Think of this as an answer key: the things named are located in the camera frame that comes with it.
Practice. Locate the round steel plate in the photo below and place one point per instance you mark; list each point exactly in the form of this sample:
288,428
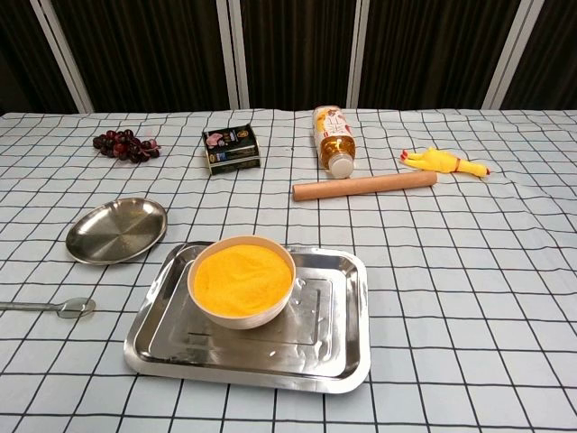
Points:
115,232

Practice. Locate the dark red grape bunch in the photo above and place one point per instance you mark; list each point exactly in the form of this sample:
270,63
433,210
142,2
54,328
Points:
124,146

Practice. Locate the clear plastic spoon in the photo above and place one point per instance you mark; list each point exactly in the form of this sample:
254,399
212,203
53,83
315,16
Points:
74,307

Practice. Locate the yellow rubber chicken toy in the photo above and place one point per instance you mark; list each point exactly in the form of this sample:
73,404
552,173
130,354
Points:
435,160

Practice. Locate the rectangular steel tray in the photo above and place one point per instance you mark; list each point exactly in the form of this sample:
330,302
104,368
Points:
324,343

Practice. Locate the black luncheon meat tin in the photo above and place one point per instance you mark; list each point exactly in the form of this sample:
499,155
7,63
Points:
232,151

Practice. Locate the cream round bowl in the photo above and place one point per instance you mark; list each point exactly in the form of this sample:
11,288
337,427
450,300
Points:
243,321

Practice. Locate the dark folding screen white frames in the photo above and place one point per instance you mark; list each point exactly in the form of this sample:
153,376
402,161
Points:
293,49

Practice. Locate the white black checked tablecloth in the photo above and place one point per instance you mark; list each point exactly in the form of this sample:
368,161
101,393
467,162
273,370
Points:
451,293

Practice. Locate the wooden rolling pin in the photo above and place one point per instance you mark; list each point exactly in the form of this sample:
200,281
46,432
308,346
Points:
365,185

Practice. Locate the amber tea bottle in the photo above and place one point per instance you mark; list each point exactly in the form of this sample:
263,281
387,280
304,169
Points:
334,144

